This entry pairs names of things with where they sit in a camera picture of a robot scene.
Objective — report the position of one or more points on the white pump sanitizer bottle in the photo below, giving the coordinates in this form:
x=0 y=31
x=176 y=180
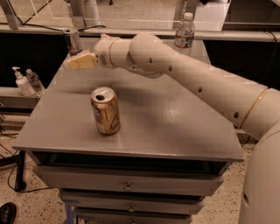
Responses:
x=22 y=83

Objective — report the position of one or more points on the grey drawer cabinet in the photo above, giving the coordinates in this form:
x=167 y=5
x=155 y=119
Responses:
x=164 y=127

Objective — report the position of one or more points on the blue silver redbull can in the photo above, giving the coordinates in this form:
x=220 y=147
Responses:
x=73 y=42

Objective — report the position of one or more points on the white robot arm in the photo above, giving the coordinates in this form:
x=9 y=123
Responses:
x=250 y=106

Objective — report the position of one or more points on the black table leg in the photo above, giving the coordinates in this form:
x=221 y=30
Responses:
x=20 y=185

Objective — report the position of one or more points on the bottom grey drawer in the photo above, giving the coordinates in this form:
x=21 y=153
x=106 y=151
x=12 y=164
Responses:
x=123 y=217

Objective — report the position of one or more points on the grey drawer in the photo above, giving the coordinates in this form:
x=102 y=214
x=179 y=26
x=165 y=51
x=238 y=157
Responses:
x=123 y=217
x=128 y=181
x=133 y=202

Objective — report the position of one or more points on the gold soda can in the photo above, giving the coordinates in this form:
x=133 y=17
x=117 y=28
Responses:
x=104 y=103

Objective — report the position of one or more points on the black shoe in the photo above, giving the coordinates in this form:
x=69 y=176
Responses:
x=8 y=212

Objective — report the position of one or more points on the top grey drawer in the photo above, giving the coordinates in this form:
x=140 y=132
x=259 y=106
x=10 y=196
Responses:
x=128 y=181

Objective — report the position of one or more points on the middle grey drawer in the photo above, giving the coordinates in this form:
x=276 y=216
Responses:
x=133 y=202

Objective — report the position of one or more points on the grey metal rail shelf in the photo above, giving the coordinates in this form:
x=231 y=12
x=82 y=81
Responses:
x=250 y=36

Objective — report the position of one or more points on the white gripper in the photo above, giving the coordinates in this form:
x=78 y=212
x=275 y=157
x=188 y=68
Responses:
x=101 y=53

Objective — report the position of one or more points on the small clear bottle on shelf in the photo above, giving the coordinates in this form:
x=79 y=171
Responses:
x=35 y=82

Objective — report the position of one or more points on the clear plastic water bottle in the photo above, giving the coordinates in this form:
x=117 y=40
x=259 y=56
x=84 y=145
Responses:
x=184 y=34

